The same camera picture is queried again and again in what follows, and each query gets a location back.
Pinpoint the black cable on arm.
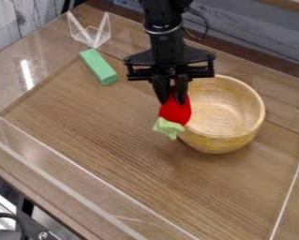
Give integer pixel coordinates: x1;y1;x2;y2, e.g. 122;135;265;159
182;6;210;42

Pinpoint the red plush strawberry toy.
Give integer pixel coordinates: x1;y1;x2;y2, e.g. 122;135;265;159
152;89;191;141

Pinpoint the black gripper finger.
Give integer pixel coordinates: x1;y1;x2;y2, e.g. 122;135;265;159
151;75;170;104
174;74;190;105

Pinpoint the light wooden bowl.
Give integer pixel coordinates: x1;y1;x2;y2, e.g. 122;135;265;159
179;75;266;154

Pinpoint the clear acrylic corner bracket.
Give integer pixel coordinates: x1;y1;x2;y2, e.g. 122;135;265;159
67;12;111;49

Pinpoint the green rectangular block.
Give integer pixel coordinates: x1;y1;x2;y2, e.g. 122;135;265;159
79;49;119;86

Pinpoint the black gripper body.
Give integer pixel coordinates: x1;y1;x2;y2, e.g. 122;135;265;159
124;29;215;81

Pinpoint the black floor cable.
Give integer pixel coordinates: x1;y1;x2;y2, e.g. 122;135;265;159
0;213;31;240

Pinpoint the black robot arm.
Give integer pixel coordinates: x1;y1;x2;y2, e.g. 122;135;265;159
124;0;215;105

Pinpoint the black table leg frame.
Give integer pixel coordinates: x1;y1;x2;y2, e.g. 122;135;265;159
16;198;60;240

